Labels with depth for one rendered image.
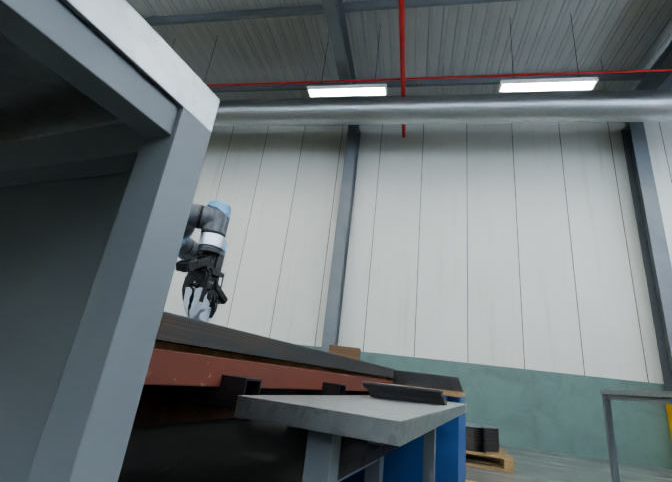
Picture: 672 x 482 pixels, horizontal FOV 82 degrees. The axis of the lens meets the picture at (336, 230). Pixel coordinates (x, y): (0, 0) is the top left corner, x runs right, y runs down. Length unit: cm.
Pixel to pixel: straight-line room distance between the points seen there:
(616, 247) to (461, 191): 315
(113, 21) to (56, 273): 25
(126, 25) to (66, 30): 5
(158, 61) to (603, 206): 952
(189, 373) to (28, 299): 27
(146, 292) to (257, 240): 891
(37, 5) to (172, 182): 15
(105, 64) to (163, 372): 42
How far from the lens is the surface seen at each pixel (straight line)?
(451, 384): 197
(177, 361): 65
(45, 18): 34
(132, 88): 37
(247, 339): 79
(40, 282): 50
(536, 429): 838
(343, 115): 837
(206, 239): 123
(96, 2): 37
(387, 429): 58
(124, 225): 37
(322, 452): 66
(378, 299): 825
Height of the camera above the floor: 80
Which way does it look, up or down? 20 degrees up
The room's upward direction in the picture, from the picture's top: 7 degrees clockwise
